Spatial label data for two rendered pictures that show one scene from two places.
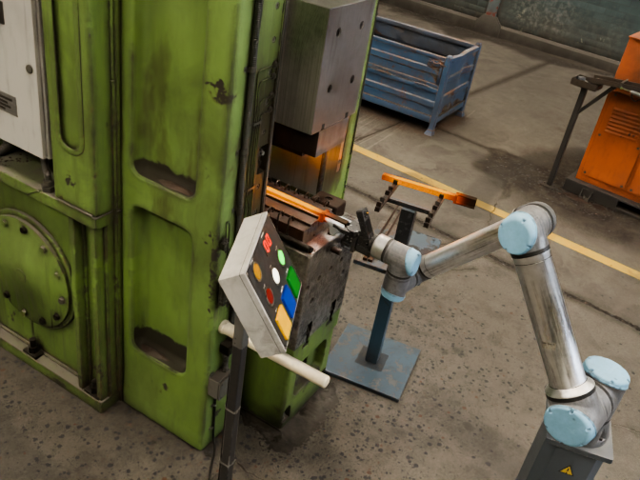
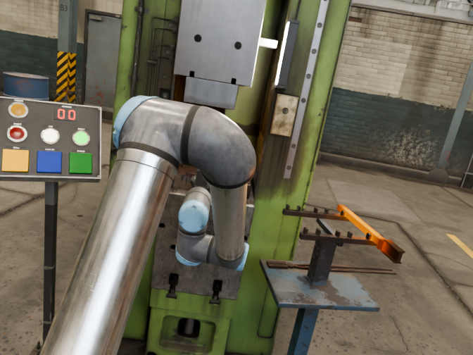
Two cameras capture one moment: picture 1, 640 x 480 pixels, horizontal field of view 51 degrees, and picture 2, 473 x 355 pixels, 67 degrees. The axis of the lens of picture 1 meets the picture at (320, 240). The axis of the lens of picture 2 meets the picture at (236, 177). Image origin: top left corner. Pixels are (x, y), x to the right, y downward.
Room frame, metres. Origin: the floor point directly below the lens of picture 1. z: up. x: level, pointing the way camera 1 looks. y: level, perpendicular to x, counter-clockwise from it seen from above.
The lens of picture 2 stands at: (1.58, -1.28, 1.41)
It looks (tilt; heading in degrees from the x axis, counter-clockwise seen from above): 16 degrees down; 61
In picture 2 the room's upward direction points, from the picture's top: 10 degrees clockwise
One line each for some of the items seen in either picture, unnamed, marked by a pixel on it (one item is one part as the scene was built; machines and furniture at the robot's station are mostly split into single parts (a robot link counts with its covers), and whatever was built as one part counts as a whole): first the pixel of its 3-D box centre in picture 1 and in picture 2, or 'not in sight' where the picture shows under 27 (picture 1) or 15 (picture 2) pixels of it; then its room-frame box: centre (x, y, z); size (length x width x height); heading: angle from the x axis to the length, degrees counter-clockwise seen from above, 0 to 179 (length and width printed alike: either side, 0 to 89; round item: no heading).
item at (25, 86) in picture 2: not in sight; (27, 106); (1.25, 4.82, 0.44); 0.59 x 0.59 x 0.88
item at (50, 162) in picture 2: (287, 301); (49, 162); (1.58, 0.06, 1.01); 0.07 x 0.05 x 0.07; 179
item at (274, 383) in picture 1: (258, 341); (193, 300); (2.26, 0.19, 0.23); 0.55 x 0.37 x 0.47; 64
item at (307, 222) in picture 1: (270, 206); (202, 168); (2.21, 0.21, 0.96); 0.42 x 0.20 x 0.09; 64
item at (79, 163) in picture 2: (291, 282); (80, 163); (1.68, 0.06, 1.01); 0.07 x 0.05 x 0.07; 179
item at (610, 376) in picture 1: (598, 388); not in sight; (1.69, -0.98, 0.79); 0.17 x 0.15 x 0.18; 143
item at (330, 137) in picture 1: (281, 117); (213, 91); (2.21, 0.21, 1.32); 0.42 x 0.20 x 0.10; 64
